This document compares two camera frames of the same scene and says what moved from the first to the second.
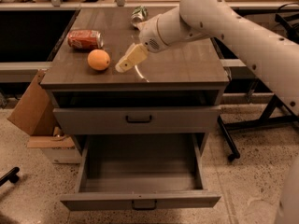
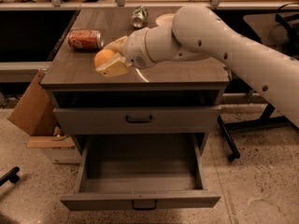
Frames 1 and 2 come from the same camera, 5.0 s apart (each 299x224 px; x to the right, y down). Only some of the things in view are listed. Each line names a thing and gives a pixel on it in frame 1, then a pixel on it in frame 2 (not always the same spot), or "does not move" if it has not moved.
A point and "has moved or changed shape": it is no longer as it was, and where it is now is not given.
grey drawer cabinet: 168,105 does not move
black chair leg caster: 11,175 does not move
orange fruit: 98,59 has moved or changed shape
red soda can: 85,39 does not move
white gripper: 149,34 -> 135,49
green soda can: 138,15 does not move
